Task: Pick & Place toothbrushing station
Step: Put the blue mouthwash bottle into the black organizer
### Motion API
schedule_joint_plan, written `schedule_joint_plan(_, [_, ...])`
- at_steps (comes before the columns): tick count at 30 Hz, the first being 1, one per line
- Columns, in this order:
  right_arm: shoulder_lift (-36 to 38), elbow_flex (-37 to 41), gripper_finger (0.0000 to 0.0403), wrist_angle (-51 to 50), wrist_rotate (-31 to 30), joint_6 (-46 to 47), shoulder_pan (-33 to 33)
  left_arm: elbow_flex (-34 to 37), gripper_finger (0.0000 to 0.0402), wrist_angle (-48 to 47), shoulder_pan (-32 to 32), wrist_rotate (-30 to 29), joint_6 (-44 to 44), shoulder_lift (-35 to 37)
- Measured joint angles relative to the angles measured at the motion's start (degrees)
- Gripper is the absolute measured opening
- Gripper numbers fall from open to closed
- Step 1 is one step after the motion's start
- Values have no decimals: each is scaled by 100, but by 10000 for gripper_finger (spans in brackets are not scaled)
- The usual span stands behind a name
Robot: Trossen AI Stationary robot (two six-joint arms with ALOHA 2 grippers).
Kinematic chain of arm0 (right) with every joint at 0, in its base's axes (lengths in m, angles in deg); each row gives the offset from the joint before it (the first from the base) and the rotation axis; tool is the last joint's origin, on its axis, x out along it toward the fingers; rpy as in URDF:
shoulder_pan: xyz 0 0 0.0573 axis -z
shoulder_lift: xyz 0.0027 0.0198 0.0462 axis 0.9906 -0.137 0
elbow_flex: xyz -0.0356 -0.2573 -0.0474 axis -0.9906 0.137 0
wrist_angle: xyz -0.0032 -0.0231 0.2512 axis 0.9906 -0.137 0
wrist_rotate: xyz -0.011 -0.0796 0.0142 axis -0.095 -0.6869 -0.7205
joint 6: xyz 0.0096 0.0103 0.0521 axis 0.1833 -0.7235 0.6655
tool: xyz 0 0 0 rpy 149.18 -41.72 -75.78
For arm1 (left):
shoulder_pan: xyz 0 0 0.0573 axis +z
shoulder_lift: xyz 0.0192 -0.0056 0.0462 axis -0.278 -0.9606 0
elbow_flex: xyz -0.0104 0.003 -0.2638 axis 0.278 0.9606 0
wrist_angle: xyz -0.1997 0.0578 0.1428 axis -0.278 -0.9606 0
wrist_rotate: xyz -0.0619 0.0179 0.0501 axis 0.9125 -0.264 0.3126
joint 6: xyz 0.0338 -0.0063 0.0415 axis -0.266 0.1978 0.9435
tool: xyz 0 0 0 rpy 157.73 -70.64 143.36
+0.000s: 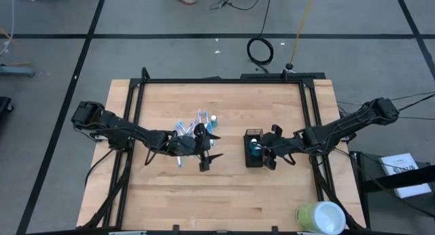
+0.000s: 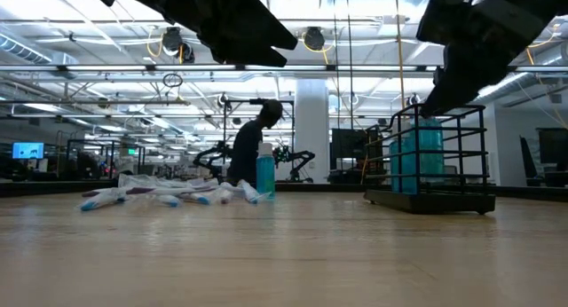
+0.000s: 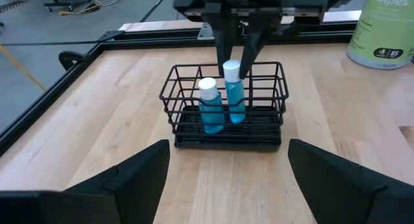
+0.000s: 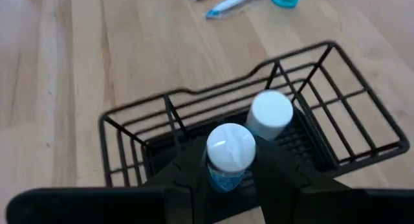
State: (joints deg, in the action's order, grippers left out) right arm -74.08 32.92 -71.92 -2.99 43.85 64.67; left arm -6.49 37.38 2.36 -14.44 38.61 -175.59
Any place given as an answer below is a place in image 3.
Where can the blue mouthwash bottle white cap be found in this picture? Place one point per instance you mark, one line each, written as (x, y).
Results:
(231, 70)
(207, 88)

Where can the black hook on frame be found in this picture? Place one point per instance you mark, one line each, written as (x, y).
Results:
(69, 57)

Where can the green disinfecting wipes canister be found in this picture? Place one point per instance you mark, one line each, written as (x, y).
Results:
(385, 29)

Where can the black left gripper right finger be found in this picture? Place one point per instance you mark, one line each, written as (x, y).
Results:
(330, 185)

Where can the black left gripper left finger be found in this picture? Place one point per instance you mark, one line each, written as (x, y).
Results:
(136, 185)

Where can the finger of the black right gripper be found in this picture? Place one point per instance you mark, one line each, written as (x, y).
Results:
(257, 39)
(224, 39)

